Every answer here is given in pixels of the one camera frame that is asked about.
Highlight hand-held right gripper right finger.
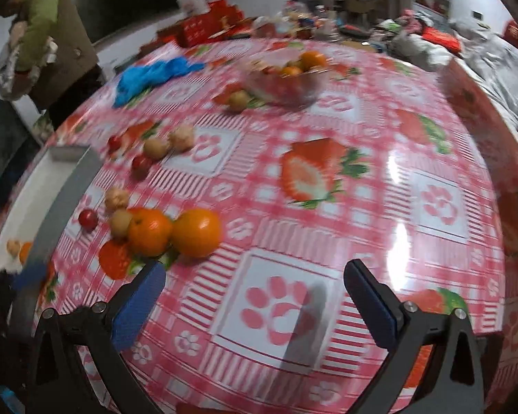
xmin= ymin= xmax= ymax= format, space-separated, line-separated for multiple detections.
xmin=343 ymin=259 xmax=488 ymax=414

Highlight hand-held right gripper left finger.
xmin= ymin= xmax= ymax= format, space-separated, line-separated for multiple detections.
xmin=28 ymin=260 xmax=167 ymax=414

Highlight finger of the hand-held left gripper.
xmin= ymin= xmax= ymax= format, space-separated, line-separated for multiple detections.
xmin=9 ymin=265 xmax=50 ymax=294

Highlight grey rectangular tray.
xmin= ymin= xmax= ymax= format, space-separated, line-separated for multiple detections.
xmin=0 ymin=144 xmax=102 ymax=283

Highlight brown longan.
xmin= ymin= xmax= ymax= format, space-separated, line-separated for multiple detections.
xmin=109 ymin=209 xmax=132 ymax=239
xmin=143 ymin=137 xmax=172 ymax=160
xmin=228 ymin=90 xmax=251 ymax=112

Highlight pink checkered tablecloth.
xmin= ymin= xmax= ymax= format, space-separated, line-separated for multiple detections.
xmin=0 ymin=37 xmax=518 ymax=414

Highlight blue rubber gloves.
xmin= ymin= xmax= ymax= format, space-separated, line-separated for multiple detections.
xmin=112 ymin=56 xmax=205 ymax=108

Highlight clear glass bowl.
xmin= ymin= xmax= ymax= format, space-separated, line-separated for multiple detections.
xmin=237 ymin=47 xmax=331 ymax=108

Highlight pile of clothes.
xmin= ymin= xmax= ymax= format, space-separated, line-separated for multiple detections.
xmin=371 ymin=6 xmax=518 ymax=147

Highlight stack of red gift boxes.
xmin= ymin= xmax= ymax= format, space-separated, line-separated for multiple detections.
xmin=155 ymin=0 xmax=260 ymax=48

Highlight black television screen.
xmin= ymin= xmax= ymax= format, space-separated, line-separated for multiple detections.
xmin=60 ymin=0 xmax=186 ymax=46

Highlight white paper bag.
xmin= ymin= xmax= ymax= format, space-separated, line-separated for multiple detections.
xmin=176 ymin=0 xmax=212 ymax=16

